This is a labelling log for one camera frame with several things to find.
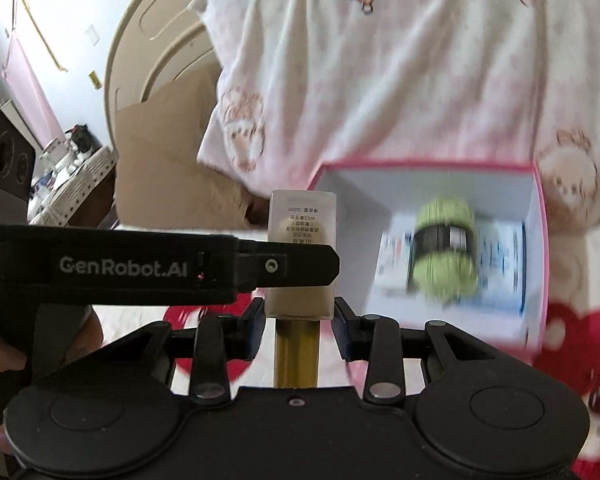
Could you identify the blue wet wipes pack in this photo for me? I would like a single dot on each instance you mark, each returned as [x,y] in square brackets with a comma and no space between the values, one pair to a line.
[500,260]

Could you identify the person's left hand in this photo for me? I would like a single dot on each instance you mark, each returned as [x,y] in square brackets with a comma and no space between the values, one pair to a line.
[0,355]

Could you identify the yellow wall sticker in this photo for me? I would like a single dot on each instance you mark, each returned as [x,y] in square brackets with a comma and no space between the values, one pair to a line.
[95,80]

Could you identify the pink hanging cloth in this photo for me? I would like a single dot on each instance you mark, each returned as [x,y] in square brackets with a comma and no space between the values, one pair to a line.
[30,90]

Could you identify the beige round headboard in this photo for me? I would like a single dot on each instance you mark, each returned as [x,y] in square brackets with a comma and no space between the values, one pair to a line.
[145,35]

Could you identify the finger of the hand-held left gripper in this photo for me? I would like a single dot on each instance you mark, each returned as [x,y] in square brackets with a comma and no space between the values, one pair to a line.
[300,265]

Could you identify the white lace cloth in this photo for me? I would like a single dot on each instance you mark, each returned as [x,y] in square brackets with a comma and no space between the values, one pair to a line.
[75,185]

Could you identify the green yarn ball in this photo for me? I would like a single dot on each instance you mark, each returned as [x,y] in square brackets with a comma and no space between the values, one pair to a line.
[445,270]

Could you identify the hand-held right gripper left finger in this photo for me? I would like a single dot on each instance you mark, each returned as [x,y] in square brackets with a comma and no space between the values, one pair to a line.
[256,332]

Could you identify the brown pillow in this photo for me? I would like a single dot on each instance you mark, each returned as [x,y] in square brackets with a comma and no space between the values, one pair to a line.
[170,160]

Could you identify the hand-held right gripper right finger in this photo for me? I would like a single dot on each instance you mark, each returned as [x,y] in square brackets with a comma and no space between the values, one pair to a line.
[341,332]

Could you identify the gold capped cosmetic bottle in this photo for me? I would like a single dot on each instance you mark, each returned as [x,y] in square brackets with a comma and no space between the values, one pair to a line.
[300,210]

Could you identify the pink cartoon printed pillow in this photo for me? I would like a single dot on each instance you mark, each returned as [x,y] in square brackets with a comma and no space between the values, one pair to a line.
[405,60]

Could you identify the black and white cat figure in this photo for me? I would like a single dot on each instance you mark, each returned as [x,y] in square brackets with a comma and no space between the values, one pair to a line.
[82,142]

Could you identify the pink cardboard box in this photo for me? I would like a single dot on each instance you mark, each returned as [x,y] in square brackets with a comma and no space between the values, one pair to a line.
[480,185]

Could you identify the red bear printed blanket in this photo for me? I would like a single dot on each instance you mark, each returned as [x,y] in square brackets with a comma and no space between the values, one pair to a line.
[580,340]

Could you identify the white wall switch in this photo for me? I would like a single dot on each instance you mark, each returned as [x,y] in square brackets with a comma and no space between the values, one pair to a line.
[94,35]

